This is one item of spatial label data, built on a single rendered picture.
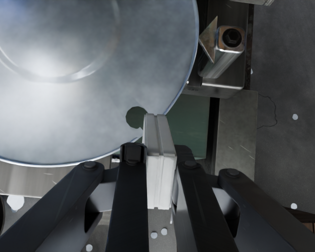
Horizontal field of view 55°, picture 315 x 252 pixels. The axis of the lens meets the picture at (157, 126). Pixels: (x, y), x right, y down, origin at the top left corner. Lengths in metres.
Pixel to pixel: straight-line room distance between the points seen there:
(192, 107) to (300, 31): 0.97
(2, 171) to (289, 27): 1.20
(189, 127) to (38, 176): 0.23
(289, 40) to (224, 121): 0.90
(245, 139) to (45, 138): 0.29
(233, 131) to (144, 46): 0.21
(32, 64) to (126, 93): 0.09
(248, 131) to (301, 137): 0.79
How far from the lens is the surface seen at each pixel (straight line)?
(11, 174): 0.32
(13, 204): 0.46
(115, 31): 0.32
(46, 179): 0.31
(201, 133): 0.45
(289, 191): 1.22
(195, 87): 0.41
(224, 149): 0.46
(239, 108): 0.47
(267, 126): 1.20
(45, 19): 0.33
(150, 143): 0.15
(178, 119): 0.44
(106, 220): 0.93
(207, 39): 0.32
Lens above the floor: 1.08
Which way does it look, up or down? 81 degrees down
